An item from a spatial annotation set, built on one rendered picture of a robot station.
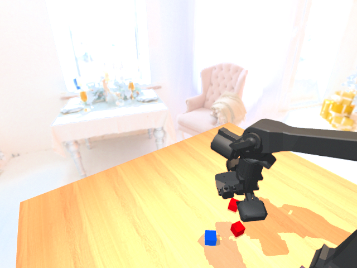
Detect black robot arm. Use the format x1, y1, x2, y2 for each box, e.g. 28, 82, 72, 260
210, 118, 357, 268

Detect blue cube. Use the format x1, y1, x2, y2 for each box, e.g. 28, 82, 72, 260
204, 230, 217, 246

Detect red cube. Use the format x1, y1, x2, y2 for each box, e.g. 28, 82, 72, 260
230, 221, 245, 237
228, 198, 238, 212

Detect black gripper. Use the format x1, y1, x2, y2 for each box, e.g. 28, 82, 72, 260
226, 158, 268, 222

